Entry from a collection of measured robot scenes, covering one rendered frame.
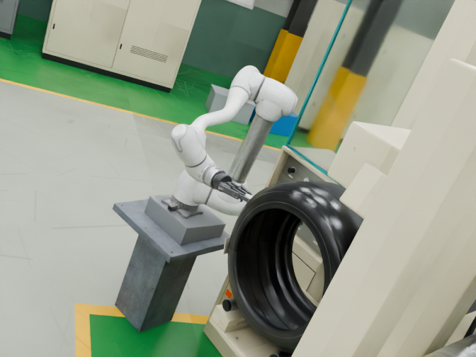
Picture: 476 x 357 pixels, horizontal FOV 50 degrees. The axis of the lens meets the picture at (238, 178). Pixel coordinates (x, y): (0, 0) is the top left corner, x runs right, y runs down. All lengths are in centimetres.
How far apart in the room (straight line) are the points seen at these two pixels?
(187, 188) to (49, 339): 104
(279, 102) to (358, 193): 143
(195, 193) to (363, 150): 159
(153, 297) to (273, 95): 128
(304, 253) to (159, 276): 80
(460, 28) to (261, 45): 844
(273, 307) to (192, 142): 71
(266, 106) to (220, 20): 739
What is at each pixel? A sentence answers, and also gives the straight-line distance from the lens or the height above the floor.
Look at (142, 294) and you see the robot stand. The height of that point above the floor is 22.
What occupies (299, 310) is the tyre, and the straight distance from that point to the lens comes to 205.
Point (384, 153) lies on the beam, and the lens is 118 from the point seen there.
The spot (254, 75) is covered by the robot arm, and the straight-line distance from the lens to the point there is 250.
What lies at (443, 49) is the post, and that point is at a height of 200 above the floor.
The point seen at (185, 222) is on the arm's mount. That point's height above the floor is 75.
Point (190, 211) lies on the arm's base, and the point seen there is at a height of 77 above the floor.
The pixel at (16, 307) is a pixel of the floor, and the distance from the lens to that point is 307.
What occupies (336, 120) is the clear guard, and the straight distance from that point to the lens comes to 250.
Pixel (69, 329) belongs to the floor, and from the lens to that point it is 300.
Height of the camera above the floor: 201
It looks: 21 degrees down
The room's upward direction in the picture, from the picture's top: 22 degrees clockwise
